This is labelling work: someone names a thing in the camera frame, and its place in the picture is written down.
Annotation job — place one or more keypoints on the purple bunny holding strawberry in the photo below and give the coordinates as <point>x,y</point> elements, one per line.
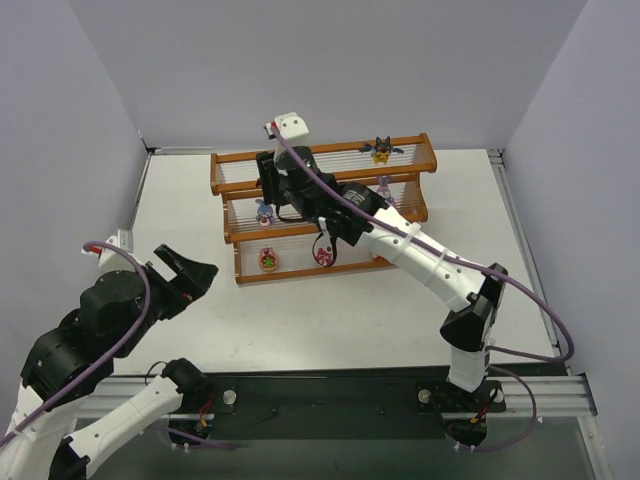
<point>264,214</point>

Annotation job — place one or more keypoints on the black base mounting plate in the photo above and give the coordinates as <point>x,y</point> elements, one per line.
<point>399,403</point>

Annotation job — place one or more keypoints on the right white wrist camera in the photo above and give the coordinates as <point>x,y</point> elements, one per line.
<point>291,127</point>

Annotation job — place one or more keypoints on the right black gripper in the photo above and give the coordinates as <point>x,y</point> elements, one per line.
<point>268,178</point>

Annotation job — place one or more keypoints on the pink bear cupcake toy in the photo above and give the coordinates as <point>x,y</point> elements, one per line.
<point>325,257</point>

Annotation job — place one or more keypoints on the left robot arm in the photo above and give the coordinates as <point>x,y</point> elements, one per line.
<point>66,364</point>

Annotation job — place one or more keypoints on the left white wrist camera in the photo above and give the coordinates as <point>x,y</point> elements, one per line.
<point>109,260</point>

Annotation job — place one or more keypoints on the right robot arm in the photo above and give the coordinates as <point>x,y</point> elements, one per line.
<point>430,280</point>

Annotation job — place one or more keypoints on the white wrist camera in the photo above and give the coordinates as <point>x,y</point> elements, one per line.
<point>109,260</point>
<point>291,127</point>

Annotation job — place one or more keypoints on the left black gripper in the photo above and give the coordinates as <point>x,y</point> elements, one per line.
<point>167,286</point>

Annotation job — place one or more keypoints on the pink bear holding strawberry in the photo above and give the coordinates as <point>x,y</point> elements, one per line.
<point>268,260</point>

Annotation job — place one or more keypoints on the black winged bird toy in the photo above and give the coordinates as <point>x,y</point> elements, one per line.
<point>381,150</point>

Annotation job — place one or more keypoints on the wooden three-tier shelf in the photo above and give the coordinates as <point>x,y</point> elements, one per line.
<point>278,231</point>

